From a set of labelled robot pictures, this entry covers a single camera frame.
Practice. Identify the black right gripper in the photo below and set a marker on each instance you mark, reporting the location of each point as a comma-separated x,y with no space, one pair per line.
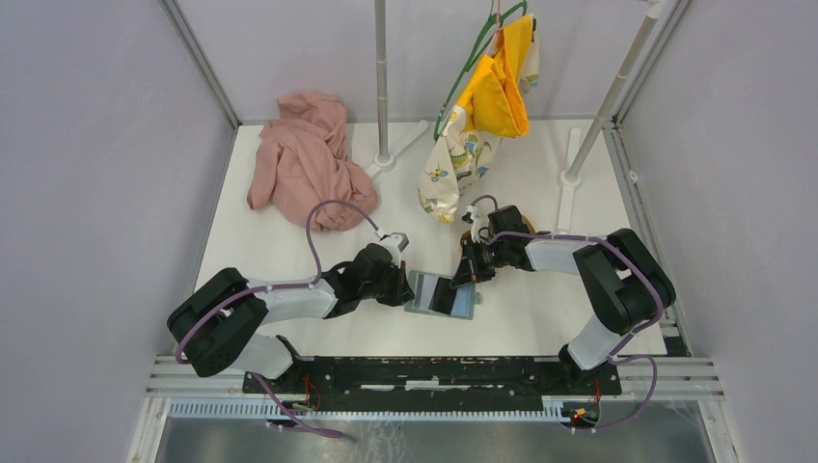
479,273

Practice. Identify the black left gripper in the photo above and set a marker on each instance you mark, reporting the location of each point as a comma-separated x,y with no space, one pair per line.
401,292

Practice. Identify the black credit card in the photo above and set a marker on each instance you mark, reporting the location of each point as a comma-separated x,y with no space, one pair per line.
443,297

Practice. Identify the yellow oval tray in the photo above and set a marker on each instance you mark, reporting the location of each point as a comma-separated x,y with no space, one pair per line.
507,225

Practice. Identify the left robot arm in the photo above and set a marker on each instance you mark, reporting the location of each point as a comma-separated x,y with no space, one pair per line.
216,328

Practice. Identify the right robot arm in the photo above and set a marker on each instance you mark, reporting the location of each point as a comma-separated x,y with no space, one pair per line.
626,287

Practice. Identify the left metal rack pole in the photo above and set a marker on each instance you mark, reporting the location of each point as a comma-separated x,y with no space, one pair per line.
387,152

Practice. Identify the metal rack pole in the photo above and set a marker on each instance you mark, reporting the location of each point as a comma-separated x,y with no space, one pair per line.
580,143
387,152

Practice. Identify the right metal rack pole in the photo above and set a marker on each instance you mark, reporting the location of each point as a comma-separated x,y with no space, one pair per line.
580,143

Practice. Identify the pink crumpled garment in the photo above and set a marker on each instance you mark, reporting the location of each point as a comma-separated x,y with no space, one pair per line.
303,166

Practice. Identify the cartoon print children's garment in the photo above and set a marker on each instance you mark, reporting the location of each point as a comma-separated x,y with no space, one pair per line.
489,109

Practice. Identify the green clothes hanger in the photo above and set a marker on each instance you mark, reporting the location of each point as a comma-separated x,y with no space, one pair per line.
491,25

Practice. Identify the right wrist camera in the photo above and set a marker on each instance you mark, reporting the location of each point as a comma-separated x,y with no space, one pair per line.
476,222

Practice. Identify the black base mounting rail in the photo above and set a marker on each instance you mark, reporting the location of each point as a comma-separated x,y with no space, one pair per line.
443,384

